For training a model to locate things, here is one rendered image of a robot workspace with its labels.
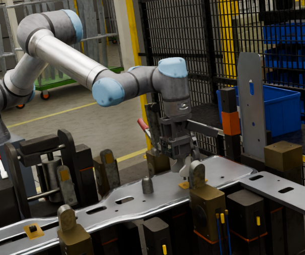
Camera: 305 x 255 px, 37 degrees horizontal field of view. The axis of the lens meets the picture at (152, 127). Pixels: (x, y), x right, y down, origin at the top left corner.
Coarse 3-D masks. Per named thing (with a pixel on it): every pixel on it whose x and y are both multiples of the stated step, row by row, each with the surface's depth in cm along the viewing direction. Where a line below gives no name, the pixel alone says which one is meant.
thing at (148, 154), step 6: (150, 156) 149; (156, 156) 147; (162, 156) 148; (150, 162) 150; (156, 162) 148; (162, 162) 149; (168, 162) 150; (150, 168) 151; (156, 168) 148; (162, 168) 149; (168, 168) 150; (150, 174) 153
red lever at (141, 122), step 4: (140, 120) 155; (140, 124) 155; (144, 124) 154; (144, 128) 153; (148, 128) 154; (144, 132) 154; (148, 132) 152; (148, 136) 152; (160, 148) 148; (160, 152) 148
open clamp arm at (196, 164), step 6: (192, 162) 118; (198, 162) 117; (192, 168) 117; (198, 168) 117; (204, 168) 118; (192, 174) 117; (198, 174) 118; (204, 174) 119; (192, 180) 118; (198, 180) 118; (204, 180) 120; (192, 186) 119; (198, 186) 119
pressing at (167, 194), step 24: (216, 168) 143; (240, 168) 140; (120, 192) 135; (168, 192) 130; (96, 216) 122; (120, 216) 120; (144, 216) 120; (0, 240) 116; (24, 240) 114; (48, 240) 113
